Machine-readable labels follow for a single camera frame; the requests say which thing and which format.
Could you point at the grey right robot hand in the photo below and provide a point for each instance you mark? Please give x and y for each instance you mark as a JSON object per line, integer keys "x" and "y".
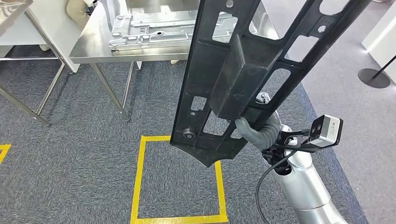
{"x": 244, "y": 131}

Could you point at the black plastic panel part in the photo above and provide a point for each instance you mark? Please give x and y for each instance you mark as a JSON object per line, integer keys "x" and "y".
{"x": 235, "y": 77}

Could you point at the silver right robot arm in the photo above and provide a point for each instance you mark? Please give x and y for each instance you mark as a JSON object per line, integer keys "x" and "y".
{"x": 303, "y": 191}

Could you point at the stainless steel workbench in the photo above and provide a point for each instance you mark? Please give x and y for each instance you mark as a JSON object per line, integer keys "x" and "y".
{"x": 92, "y": 46}

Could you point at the yellow floor tape square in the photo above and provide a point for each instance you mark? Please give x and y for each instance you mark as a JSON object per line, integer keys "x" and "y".
{"x": 137, "y": 185}

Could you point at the stamped grey metal plate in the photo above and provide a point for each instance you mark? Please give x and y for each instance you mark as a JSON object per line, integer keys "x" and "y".
{"x": 148, "y": 34}

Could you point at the black stanchion with disc base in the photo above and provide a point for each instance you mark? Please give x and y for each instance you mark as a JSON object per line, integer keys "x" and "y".
{"x": 372, "y": 79}

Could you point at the white counter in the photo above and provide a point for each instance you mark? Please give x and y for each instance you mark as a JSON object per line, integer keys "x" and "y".
{"x": 383, "y": 40}

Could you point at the stainless steel table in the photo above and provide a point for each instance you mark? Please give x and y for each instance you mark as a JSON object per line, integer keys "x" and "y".
{"x": 46, "y": 92}

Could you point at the person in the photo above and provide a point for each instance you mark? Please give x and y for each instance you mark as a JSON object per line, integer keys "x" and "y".
{"x": 77, "y": 15}

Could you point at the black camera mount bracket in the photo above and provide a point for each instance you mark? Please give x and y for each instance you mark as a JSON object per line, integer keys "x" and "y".
{"x": 294, "y": 140}

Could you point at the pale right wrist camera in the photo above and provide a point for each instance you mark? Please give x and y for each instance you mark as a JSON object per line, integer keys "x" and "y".
{"x": 329, "y": 131}

